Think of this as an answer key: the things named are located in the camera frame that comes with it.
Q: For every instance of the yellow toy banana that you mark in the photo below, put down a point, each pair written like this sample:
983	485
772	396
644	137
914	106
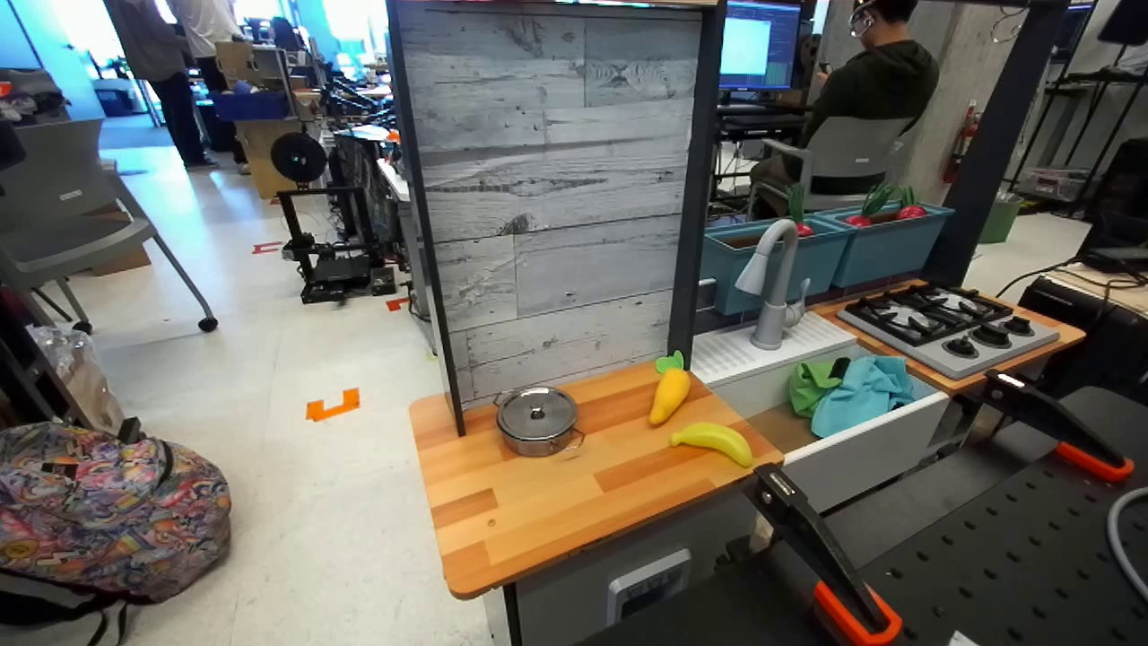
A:
718	441

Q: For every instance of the small metal pot with lid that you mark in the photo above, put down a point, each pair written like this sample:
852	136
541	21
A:
536	420

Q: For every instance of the yellow toy corn cob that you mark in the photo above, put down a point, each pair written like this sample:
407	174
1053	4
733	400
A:
674	389

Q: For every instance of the wooden countertop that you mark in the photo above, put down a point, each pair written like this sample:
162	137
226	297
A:
500	517

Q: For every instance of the grey wood-pattern back panel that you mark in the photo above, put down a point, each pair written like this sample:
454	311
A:
551	150

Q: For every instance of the grey toy faucet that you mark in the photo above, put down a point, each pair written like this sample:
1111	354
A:
771	274

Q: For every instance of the green cloth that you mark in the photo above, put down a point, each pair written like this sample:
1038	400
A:
811	382

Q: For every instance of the left black orange clamp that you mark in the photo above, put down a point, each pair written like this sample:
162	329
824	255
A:
845	603

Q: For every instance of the black orange clamp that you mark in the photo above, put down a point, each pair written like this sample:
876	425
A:
1074	444
845	603

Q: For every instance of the teal cloth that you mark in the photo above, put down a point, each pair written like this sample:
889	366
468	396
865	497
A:
869	389

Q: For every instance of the grey office chair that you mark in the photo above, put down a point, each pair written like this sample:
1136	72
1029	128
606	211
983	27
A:
840	163

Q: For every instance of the right teal planter box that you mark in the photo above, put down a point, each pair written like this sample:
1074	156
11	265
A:
885	249

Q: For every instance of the computer monitor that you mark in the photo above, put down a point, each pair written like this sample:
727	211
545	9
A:
760	49

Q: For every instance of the toy stove top burners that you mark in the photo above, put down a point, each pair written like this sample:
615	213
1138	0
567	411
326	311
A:
949	329

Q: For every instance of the seated person in dark shirt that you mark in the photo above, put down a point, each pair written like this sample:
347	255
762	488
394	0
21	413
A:
891	78

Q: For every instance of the colourful patterned backpack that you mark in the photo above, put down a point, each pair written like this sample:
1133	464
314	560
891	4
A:
138	517

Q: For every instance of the standing person dark pants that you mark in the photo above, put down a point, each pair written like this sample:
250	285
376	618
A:
158	58

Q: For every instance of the right black orange clamp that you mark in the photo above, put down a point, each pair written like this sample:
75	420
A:
1074	444

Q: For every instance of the grey folding chair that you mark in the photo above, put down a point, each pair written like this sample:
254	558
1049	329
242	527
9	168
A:
66	211

